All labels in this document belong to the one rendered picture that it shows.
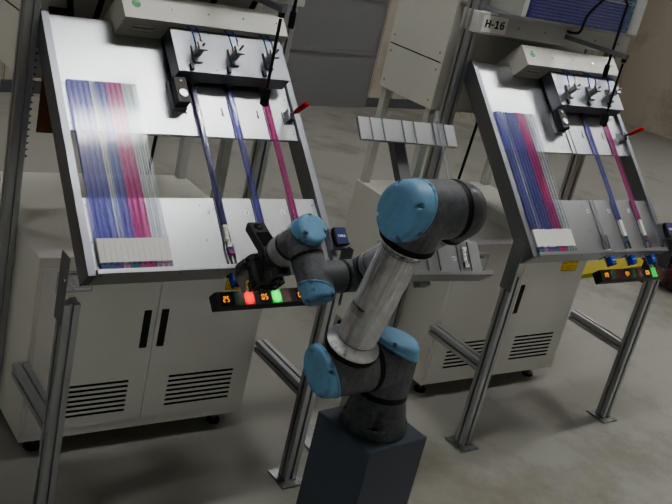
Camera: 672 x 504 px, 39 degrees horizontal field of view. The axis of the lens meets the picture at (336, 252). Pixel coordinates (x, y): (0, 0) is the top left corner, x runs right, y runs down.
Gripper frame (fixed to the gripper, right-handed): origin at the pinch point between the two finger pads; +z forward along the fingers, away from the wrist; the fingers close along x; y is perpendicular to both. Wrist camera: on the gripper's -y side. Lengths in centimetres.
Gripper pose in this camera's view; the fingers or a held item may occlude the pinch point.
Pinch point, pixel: (239, 276)
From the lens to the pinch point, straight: 233.7
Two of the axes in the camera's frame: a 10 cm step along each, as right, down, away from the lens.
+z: -5.3, 3.9, 7.6
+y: 2.5, 9.2, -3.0
